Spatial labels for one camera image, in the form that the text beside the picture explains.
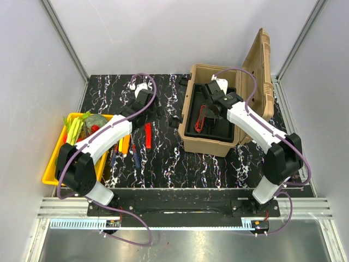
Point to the green melon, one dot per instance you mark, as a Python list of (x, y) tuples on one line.
[(95, 119)]

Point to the small blue red screwdriver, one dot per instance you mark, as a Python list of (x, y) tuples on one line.
[(114, 155)]

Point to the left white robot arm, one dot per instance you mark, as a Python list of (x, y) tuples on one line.
[(76, 163)]

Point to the green white leek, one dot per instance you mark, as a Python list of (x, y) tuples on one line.
[(74, 129)]

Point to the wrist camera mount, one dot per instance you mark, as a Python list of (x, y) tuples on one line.
[(223, 83), (138, 88)]

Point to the yellow utility knife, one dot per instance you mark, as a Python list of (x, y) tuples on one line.
[(123, 145)]

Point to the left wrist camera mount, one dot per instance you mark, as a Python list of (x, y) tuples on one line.
[(138, 88)]

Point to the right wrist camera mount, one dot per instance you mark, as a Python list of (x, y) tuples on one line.
[(223, 83)]

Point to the red handled pliers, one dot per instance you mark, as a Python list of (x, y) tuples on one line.
[(198, 127)]

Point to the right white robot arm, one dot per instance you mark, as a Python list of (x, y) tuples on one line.
[(281, 151)]

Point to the black tool box tray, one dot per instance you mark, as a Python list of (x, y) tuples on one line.
[(219, 130)]

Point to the tan plastic tool box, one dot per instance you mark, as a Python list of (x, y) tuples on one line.
[(253, 83)]

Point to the red cherry cluster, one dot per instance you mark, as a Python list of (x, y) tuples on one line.
[(88, 132)]

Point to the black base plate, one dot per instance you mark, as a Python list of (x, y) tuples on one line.
[(193, 208)]

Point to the black marble pattern mat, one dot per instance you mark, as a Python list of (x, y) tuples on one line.
[(167, 165)]

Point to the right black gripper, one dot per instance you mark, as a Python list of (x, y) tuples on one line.
[(209, 114)]

